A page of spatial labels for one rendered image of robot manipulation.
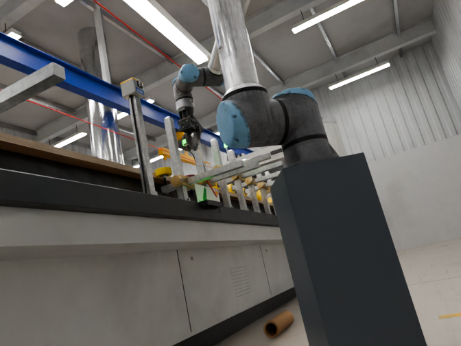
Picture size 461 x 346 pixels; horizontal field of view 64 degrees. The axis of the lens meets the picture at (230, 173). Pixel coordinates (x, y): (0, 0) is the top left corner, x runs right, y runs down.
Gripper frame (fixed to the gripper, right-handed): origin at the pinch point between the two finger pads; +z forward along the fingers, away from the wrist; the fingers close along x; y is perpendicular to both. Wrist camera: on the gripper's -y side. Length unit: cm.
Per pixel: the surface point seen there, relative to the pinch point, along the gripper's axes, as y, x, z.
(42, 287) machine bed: 69, -28, 53
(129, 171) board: 23.9, -22.6, 8.6
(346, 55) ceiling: -772, 93, -401
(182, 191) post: 8.6, -7.1, 21.0
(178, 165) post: 8.5, -6.3, 8.0
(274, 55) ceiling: -634, -58, -404
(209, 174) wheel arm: 4.4, 6.4, 15.8
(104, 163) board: 39.6, -22.6, 7.9
